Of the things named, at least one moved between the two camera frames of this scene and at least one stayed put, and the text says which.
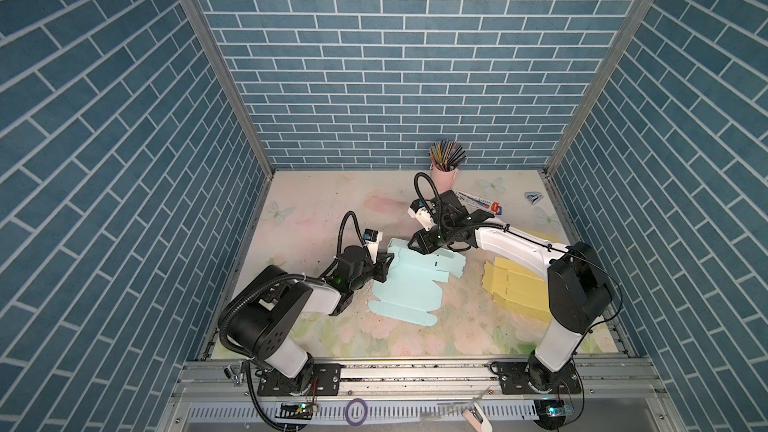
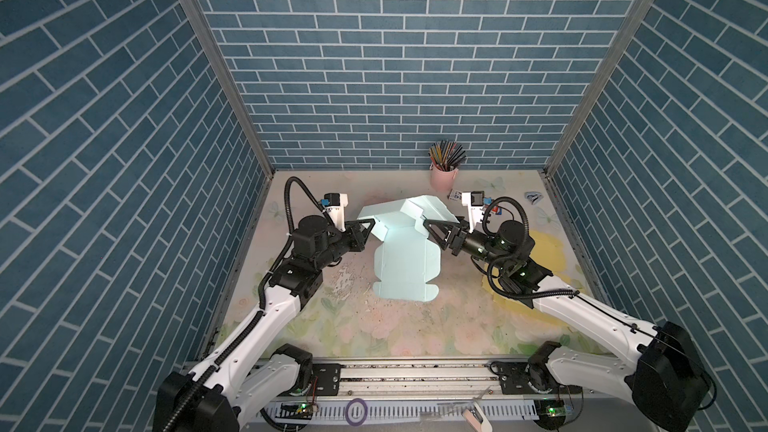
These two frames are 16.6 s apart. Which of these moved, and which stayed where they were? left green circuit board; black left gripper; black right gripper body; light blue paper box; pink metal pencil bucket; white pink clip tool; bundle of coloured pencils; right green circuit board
Moved: black right gripper body; light blue paper box; black left gripper
Stayed: bundle of coloured pencils; left green circuit board; right green circuit board; white pink clip tool; pink metal pencil bucket
